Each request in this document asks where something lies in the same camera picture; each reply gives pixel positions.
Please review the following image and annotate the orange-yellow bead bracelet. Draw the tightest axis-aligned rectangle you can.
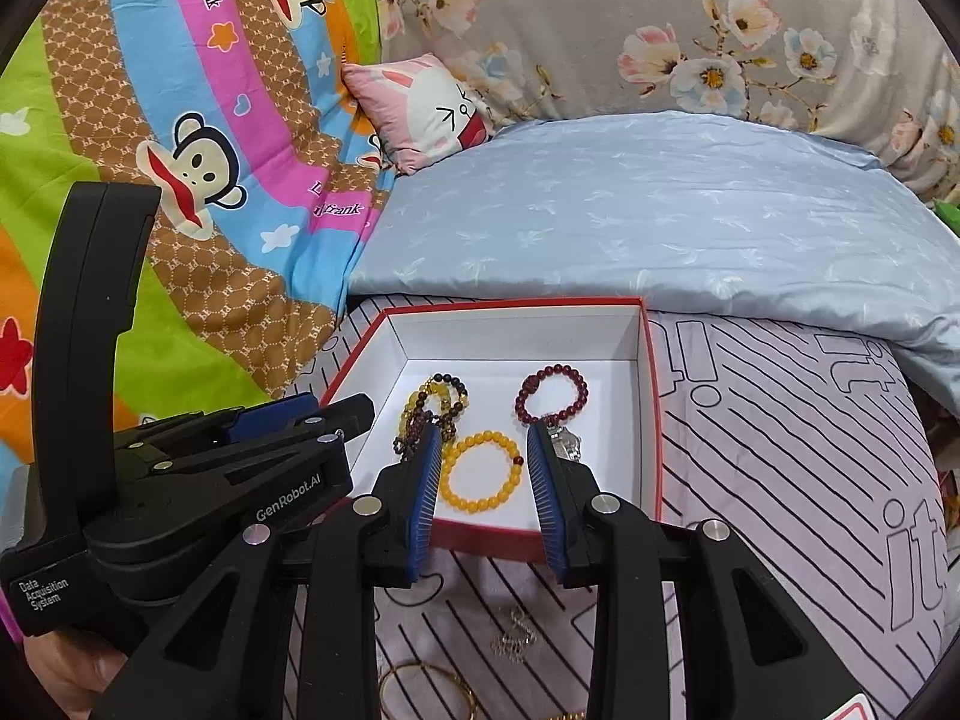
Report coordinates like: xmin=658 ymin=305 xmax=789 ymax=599
xmin=439 ymin=431 xmax=524 ymax=515

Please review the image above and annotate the silver wristwatch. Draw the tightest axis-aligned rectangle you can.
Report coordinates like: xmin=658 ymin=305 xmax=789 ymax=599
xmin=547 ymin=420 xmax=584 ymax=462

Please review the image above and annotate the colourful cartoon monkey blanket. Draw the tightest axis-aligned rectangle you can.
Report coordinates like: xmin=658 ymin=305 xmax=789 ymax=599
xmin=0 ymin=0 xmax=398 ymax=646

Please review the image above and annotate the silver pendant chain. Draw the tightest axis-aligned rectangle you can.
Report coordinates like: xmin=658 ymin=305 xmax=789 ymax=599
xmin=491 ymin=607 xmax=539 ymax=662

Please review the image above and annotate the gold bangle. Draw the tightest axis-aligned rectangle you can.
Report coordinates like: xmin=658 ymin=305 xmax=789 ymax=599
xmin=377 ymin=660 xmax=481 ymax=720

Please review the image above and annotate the purple bead bracelet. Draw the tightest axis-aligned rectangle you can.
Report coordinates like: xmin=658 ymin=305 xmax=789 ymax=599
xmin=391 ymin=409 xmax=436 ymax=462

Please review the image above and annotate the light blue quilt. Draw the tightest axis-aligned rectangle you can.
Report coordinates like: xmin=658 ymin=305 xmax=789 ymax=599
xmin=345 ymin=111 xmax=960 ymax=421

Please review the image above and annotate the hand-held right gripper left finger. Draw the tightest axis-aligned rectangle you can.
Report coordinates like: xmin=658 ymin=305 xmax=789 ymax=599
xmin=94 ymin=424 xmax=445 ymax=720

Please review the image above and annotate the lilac black-lined bed sheet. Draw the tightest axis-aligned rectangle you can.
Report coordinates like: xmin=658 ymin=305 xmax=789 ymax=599
xmin=285 ymin=292 xmax=960 ymax=720

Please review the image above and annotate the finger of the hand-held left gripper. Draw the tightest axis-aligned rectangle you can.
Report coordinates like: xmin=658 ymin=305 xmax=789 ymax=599
xmin=112 ymin=394 xmax=376 ymax=488
xmin=116 ymin=392 xmax=323 ymax=447

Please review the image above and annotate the yellow crystal bead bracelet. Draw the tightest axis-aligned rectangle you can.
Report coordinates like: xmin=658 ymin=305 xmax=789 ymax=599
xmin=401 ymin=386 xmax=462 ymax=428

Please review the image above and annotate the red cardboard box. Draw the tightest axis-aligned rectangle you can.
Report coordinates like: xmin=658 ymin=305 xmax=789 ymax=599
xmin=319 ymin=298 xmax=667 ymax=565

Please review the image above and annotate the person's left hand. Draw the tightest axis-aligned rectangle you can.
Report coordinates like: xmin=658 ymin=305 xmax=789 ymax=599
xmin=26 ymin=634 xmax=143 ymax=706

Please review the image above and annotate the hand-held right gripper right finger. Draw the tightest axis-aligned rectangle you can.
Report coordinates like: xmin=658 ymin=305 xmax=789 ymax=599
xmin=525 ymin=420 xmax=878 ymax=720

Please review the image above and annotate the red white cardboard piece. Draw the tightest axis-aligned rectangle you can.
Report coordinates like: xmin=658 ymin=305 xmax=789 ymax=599
xmin=821 ymin=690 xmax=878 ymax=720

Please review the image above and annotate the pink cartoon pillow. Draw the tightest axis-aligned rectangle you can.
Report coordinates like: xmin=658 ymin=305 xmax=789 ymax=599
xmin=341 ymin=52 xmax=496 ymax=175

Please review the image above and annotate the grey floral blanket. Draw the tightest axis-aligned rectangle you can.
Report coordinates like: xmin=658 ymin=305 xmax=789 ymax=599
xmin=371 ymin=0 xmax=960 ymax=200

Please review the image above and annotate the red bead bracelet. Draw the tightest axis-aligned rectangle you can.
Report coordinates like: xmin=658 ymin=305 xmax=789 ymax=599
xmin=516 ymin=364 xmax=590 ymax=427

